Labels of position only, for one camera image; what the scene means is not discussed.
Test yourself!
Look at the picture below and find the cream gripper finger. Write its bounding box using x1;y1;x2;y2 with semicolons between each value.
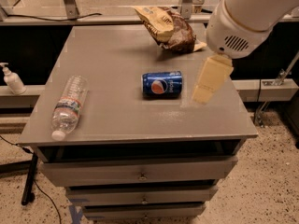
192;54;234;104

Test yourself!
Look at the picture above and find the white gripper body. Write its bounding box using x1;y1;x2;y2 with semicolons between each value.
206;0;272;59

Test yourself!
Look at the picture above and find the blue pepsi can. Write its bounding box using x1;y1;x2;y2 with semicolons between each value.
141;71;183;98

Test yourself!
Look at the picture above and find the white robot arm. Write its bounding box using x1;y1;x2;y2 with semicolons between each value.
192;0;299;104

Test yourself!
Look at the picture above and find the brown and yellow chip bag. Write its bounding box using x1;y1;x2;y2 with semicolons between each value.
135;7;206;53

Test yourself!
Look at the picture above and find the grey drawer cabinet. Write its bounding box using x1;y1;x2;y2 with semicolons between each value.
17;22;259;221

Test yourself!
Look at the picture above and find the grey middle drawer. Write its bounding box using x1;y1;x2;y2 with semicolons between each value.
66;185;218;206

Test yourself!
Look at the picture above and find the grey drawer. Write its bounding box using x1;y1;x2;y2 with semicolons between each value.
83;203;206;220
66;185;218;206
40;156;237;187

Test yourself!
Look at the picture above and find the grey bottom drawer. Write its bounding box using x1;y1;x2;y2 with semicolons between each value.
83;203;206;220

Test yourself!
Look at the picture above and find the clear plastic water bottle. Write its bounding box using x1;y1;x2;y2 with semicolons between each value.
51;76;88;141

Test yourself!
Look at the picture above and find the grey top drawer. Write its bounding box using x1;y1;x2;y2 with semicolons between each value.
40;156;237;187

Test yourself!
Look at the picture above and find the white pump dispenser bottle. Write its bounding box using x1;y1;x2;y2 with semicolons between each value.
0;63;26;95

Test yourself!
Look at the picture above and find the black stand leg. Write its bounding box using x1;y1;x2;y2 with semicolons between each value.
21;153;38;206

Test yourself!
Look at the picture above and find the grey metal post centre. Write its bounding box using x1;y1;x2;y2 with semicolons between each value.
178;0;192;19

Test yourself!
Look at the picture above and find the grey metal post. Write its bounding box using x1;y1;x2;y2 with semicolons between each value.
178;0;192;19
64;0;79;20

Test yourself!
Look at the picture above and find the metal bracket with strut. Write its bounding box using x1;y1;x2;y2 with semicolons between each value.
253;50;299;127

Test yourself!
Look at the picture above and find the black cable on ledge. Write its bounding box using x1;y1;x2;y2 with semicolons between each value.
6;12;103;22

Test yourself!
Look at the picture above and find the grey metal post left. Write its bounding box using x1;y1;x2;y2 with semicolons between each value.
64;0;79;20

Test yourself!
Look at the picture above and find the black floor cable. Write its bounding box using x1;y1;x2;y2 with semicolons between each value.
0;135;63;224

